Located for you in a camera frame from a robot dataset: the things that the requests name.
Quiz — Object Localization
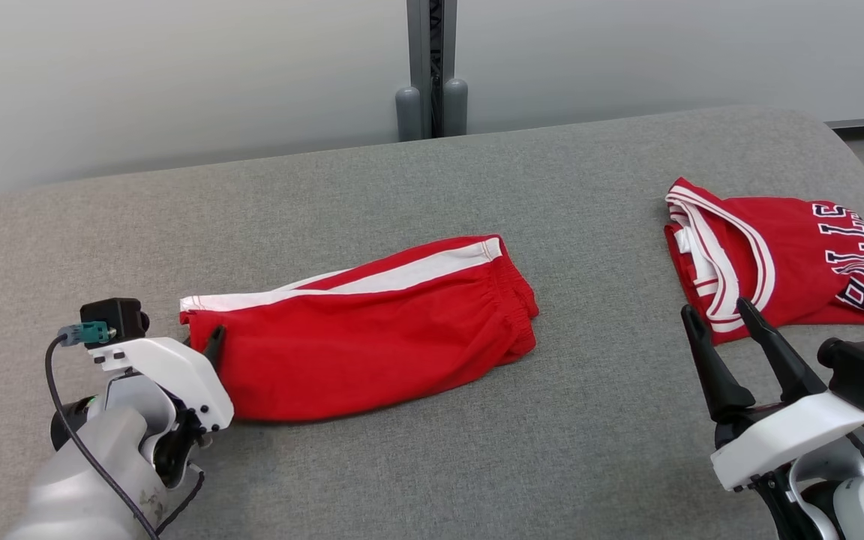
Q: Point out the grey partition post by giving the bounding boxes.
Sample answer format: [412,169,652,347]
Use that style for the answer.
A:
[394,0,470,143]

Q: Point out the red white-striped shorts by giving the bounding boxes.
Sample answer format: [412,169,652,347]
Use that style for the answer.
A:
[178,234,540,423]

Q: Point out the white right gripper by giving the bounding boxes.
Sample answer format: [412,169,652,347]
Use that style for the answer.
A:
[680,297,864,493]

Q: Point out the left arm teal-plug black cable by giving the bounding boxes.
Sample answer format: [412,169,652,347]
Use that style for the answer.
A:
[44,320,206,540]

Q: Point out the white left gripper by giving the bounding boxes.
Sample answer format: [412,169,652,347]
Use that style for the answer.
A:
[88,324,236,435]

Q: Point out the red white jersey shirt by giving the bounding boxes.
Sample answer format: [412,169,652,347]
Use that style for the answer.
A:
[664,176,864,345]

